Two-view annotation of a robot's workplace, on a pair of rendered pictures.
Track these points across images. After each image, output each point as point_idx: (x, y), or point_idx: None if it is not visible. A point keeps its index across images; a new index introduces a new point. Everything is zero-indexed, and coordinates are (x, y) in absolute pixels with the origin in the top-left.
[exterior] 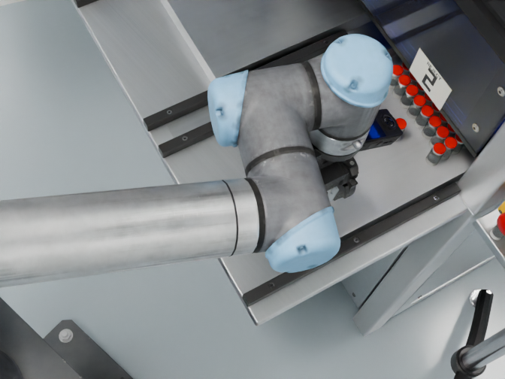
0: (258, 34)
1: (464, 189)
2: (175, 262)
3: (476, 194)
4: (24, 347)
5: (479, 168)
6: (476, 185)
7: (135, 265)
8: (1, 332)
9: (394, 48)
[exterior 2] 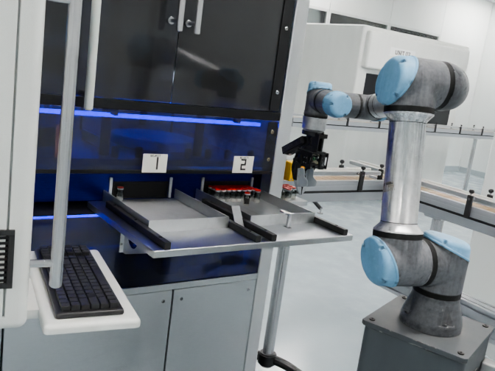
0: (188, 216)
1: (273, 194)
2: None
3: (278, 188)
4: (392, 309)
5: (275, 175)
6: (276, 185)
7: None
8: (388, 315)
9: (220, 172)
